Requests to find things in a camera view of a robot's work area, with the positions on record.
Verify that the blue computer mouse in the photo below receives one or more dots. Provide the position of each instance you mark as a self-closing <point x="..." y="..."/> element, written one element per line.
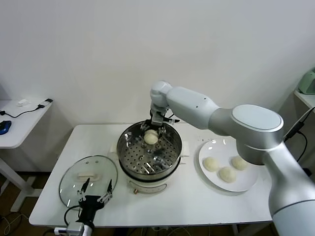
<point x="5" y="127"/>

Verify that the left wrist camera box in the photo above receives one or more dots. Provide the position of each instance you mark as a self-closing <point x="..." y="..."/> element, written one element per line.
<point x="75" y="227"/>

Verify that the white side table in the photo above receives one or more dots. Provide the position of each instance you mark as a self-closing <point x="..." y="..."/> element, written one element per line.
<point x="24" y="123"/>

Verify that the small white object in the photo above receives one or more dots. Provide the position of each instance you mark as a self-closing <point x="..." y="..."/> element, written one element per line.
<point x="23" y="103"/>

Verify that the round white plate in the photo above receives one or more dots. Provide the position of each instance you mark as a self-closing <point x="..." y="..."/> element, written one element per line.
<point x="209" y="150"/>

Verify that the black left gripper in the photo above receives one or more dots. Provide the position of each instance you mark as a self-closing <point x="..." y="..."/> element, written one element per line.
<point x="89" y="209"/>

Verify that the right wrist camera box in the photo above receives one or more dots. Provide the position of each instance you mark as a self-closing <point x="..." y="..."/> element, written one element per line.
<point x="157" y="118"/>

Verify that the white steamed baozi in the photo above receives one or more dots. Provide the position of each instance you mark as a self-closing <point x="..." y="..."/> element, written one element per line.
<point x="150" y="137"/>
<point x="227" y="174"/>
<point x="237" y="163"/>
<point x="211" y="164"/>

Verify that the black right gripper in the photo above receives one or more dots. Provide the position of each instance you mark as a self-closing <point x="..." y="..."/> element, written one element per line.
<point x="157" y="127"/>

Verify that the pale green appliance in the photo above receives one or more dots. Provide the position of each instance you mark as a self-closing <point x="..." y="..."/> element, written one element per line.
<point x="307" y="82"/>

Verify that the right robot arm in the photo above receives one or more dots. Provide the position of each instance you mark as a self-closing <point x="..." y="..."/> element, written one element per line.
<point x="246" y="127"/>

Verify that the white table with foot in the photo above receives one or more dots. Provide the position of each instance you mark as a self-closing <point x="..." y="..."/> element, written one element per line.
<point x="305" y="98"/>

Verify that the round glass pot lid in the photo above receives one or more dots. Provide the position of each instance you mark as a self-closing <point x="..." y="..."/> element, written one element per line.
<point x="86" y="175"/>

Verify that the steel perforated steamer basket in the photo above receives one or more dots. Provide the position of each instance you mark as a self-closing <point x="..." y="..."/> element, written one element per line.
<point x="137" y="157"/>

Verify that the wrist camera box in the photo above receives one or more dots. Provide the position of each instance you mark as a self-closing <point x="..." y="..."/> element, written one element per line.
<point x="75" y="227"/>
<point x="157" y="118"/>

